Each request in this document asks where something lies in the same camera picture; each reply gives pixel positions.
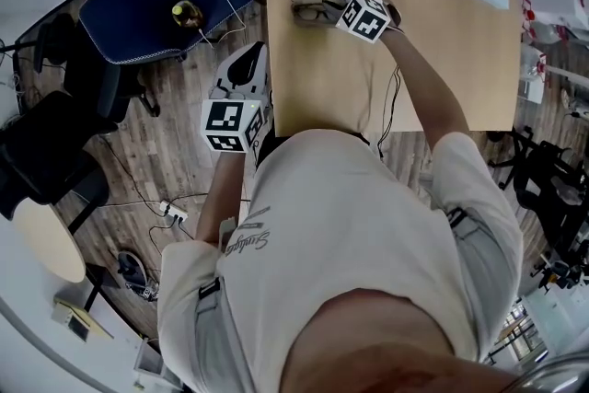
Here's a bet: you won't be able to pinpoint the person's head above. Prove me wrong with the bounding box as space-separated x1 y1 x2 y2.
280 287 516 393

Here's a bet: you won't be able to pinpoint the blue office chair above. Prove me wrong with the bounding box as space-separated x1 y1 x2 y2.
34 0 257 121

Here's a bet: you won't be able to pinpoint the dark-framed eyeglasses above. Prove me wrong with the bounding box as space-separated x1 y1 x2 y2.
293 3 337 23

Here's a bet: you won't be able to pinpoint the black headrest office chair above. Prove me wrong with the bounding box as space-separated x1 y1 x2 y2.
0 89 111 222

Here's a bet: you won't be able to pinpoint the person's light grey shirt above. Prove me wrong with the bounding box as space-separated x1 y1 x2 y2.
156 128 525 393

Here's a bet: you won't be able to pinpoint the person's right forearm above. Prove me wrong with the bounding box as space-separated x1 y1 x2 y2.
379 29 470 148

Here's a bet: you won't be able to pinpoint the round wooden side table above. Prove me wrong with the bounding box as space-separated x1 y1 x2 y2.
11 197 87 284

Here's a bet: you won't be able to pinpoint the black wheeled chair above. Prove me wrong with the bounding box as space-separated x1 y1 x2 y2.
487 126 589 245

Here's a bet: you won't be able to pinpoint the small white box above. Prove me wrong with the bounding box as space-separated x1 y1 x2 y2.
517 77 547 103

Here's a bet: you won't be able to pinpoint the small beige appliance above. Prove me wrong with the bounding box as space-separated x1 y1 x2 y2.
51 296 114 342

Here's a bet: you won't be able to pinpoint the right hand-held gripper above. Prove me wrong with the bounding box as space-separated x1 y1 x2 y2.
324 0 402 45

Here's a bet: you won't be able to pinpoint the white power strip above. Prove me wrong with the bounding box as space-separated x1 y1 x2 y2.
159 200 189 221

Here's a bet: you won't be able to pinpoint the clear container with red clasps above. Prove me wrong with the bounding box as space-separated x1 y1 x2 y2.
524 8 589 42
519 41 549 82

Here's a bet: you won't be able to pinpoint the black floor device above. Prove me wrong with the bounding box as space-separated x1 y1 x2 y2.
117 249 157 300

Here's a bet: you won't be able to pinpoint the black floor cable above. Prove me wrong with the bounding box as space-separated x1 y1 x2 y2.
98 137 208 217

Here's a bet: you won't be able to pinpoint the wire rack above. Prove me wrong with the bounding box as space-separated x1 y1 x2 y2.
487 294 553 364

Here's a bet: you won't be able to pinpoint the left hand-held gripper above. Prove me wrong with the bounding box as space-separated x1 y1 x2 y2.
201 41 272 154

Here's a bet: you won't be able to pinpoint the person's black trousers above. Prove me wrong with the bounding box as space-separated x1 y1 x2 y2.
255 131 369 167

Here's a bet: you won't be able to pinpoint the person's left forearm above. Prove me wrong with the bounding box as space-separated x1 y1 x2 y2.
195 151 245 245

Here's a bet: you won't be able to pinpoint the yellow-capped drink bottle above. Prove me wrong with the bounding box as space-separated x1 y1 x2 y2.
171 0 204 29

